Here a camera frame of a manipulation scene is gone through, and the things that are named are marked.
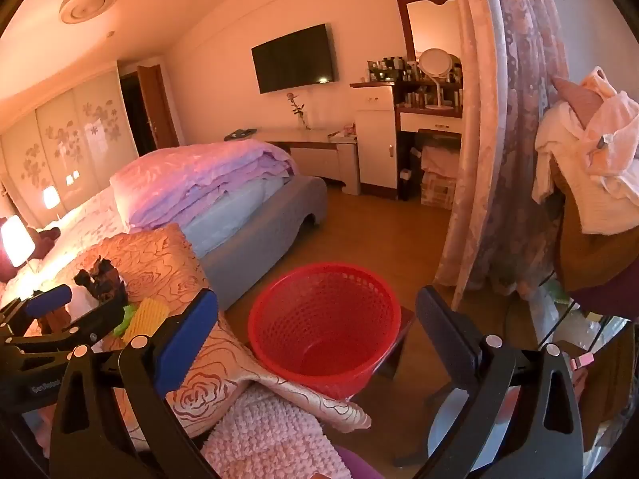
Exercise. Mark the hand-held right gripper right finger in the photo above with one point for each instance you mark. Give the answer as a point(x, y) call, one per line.
point(444, 324)

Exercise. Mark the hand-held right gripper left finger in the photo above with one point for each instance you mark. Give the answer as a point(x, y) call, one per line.
point(197, 322)

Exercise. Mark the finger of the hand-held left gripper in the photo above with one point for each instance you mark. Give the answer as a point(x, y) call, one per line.
point(50, 299)
point(95, 322)

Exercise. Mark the white tissue paper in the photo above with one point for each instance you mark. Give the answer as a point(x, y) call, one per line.
point(84, 303)

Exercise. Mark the yellow corrugated sponge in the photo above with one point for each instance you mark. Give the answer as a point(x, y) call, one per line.
point(146, 317)

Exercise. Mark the red plastic mesh basket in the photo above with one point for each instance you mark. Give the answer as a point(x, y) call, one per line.
point(324, 319)

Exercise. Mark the dark brown plush toy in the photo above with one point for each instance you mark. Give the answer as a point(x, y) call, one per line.
point(42, 240)

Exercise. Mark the rose-patterned blanket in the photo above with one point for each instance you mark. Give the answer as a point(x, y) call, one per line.
point(164, 264)

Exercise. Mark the white table lamp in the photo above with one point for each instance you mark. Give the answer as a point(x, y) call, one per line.
point(15, 242)

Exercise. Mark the grey bed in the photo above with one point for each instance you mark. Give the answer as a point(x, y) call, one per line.
point(259, 229)

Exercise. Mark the light blue folded quilt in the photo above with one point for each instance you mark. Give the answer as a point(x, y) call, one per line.
point(229, 214)

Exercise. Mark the pink knit cloth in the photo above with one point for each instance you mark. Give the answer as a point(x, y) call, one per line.
point(269, 429)

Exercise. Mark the black metal rack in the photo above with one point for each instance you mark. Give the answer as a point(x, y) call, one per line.
point(574, 309)

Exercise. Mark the pink clip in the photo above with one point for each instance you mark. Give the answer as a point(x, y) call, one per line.
point(581, 361)

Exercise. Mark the stacked storage boxes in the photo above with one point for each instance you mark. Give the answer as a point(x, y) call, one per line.
point(438, 182)

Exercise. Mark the purple folded quilt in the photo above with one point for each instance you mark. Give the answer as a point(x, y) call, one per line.
point(199, 169)

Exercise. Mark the floral sliding-door wardrobe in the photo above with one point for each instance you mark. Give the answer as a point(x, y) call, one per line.
point(75, 124)

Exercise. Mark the dark cloth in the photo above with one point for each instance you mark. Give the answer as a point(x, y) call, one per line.
point(239, 134)

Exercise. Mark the floral curtain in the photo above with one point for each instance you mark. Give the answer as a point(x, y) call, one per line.
point(509, 134)

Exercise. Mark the white cabinet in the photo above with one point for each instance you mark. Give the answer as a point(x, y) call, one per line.
point(377, 134)

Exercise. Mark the low white desk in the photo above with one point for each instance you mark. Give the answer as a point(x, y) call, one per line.
point(319, 157)

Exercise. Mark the white garment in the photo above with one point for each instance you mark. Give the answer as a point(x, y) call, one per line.
point(599, 184)

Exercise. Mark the brown wooden door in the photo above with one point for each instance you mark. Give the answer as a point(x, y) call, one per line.
point(157, 105)

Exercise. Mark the rose in vase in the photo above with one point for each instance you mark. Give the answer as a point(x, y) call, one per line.
point(297, 107)

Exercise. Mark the round white makeup mirror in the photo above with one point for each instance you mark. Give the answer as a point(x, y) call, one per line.
point(434, 65)

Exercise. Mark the pink garment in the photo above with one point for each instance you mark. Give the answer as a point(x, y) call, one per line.
point(579, 102)

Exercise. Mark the row of cosmetic bottles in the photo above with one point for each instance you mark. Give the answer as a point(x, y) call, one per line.
point(392, 65)

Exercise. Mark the round ceiling lamp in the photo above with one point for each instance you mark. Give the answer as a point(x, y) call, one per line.
point(92, 0)

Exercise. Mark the black wall television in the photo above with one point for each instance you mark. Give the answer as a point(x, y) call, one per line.
point(292, 57)

